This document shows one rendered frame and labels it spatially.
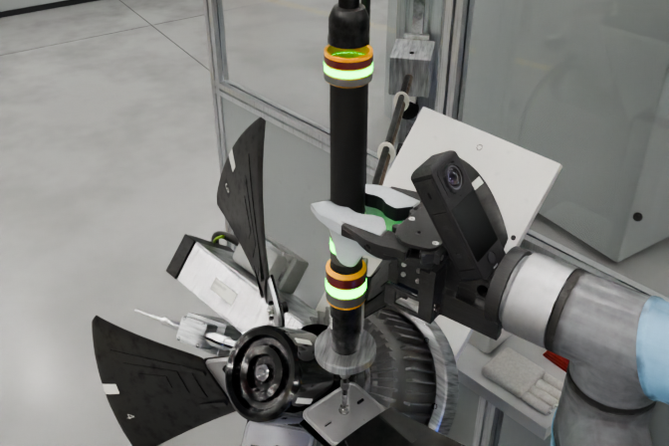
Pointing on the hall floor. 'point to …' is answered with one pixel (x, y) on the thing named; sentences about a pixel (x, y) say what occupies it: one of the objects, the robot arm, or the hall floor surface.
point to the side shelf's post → (487, 424)
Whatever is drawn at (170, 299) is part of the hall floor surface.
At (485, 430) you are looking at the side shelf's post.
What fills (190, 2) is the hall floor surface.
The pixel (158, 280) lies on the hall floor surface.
